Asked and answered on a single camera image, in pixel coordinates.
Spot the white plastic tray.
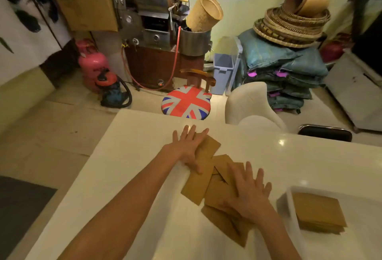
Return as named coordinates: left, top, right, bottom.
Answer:
left=286, top=185, right=382, bottom=260

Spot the white ink painting panel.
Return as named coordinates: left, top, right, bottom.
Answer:
left=0, top=0, right=72, bottom=85

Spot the grey plastic bin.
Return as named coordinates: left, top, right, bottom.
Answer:
left=210, top=36, right=243, bottom=96

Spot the dark floor mat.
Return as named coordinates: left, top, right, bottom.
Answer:
left=0, top=176, right=58, bottom=260

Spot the large cardboard box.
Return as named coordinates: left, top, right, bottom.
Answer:
left=40, top=0, right=120, bottom=32

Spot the person's left forearm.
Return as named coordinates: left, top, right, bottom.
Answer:
left=57, top=144, right=183, bottom=260

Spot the red gas hose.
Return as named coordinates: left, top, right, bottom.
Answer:
left=121, top=26, right=182, bottom=91

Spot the person's right hand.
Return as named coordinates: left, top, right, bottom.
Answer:
left=222, top=162, right=274, bottom=222

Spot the pile of teal sacks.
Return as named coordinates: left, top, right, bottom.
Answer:
left=234, top=28, right=329, bottom=114

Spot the long brown paper bag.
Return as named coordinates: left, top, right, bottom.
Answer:
left=181, top=133, right=221, bottom=206

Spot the steel pot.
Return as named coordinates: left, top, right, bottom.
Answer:
left=178, top=27, right=212, bottom=57

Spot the steel coffee roaster machine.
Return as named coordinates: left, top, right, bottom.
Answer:
left=110, top=0, right=191, bottom=51

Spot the orange and blue vacuum cleaner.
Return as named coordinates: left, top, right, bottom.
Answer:
left=95, top=69, right=133, bottom=109

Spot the stack of flat woven trays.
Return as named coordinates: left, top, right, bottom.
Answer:
left=253, top=7, right=331, bottom=49

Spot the stack of brown paper bags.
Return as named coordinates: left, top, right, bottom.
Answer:
left=292, top=192, right=348, bottom=235

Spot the wooden chair backrest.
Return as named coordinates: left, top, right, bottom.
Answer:
left=180, top=69, right=216, bottom=93

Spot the person's left hand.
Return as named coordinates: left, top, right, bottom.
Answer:
left=165, top=124, right=210, bottom=175

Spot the white chair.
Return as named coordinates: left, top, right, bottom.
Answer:
left=224, top=82, right=288, bottom=133

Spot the person's right forearm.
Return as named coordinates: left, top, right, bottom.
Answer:
left=255, top=204, right=302, bottom=260

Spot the flag print stool cushion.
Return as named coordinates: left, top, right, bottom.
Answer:
left=161, top=85, right=212, bottom=120

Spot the dark wooden cabinet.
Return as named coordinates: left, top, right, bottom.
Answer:
left=125, top=45, right=206, bottom=90

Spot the pink gas cylinder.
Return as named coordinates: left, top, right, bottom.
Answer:
left=75, top=39, right=110, bottom=93

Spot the tall woven basket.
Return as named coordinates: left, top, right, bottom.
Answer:
left=186, top=0, right=224, bottom=33

